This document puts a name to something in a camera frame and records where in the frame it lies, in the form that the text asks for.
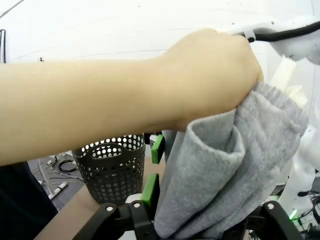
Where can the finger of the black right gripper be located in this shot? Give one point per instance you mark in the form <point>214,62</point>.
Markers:
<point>158,150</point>

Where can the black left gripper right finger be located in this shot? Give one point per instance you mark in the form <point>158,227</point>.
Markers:
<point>280,222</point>

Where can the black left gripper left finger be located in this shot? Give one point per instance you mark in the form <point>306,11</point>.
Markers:
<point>140,220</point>

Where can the grey training pants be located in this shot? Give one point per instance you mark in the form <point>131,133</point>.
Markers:
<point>212,175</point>

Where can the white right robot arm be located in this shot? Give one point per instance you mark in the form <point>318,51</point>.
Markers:
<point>295,45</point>

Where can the person's right forearm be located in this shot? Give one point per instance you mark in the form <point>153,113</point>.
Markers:
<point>75,100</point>

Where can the person's right hand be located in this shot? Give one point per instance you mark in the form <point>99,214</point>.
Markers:
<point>212,75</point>

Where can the black perforated plastic basket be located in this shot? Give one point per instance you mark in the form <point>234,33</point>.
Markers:
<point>112,180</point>

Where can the person in black t-shirt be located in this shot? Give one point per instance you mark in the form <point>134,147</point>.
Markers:
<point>20,205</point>

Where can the black camera tripod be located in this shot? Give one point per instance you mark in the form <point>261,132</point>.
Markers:
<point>41,59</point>

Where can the black pipe frame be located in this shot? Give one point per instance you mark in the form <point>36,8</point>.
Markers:
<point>2,47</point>

